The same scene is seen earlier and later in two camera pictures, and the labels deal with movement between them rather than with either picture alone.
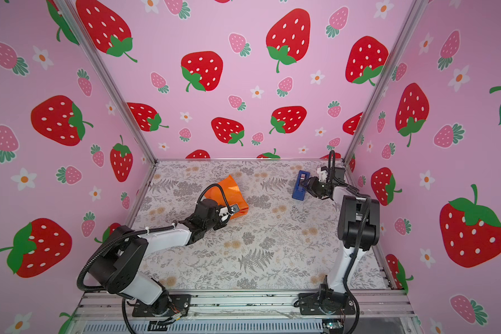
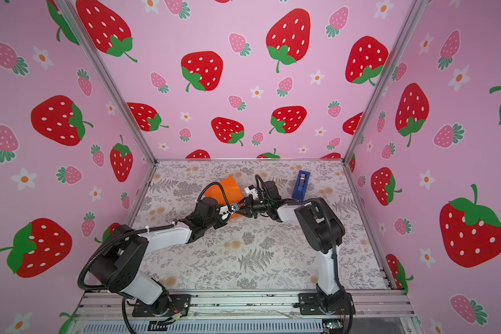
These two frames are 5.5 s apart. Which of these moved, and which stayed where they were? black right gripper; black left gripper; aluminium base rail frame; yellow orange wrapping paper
Moved: black right gripper
Stayed: aluminium base rail frame; black left gripper; yellow orange wrapping paper
